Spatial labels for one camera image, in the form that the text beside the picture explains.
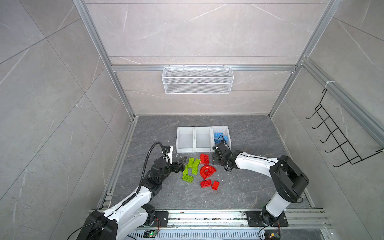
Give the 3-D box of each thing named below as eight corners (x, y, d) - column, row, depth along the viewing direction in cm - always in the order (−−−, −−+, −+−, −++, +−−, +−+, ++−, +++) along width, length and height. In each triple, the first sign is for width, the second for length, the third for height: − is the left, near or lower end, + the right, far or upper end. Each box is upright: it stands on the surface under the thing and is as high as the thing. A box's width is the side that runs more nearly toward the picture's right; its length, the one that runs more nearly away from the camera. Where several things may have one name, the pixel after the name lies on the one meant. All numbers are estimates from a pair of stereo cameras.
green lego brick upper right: (190, 174, 91) (190, 172, 89) (194, 159, 97) (194, 157, 95) (197, 175, 90) (197, 173, 88) (200, 160, 96) (200, 159, 94)
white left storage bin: (176, 154, 100) (175, 148, 94) (178, 133, 111) (177, 126, 105) (194, 154, 100) (194, 148, 94) (194, 133, 111) (194, 126, 105)
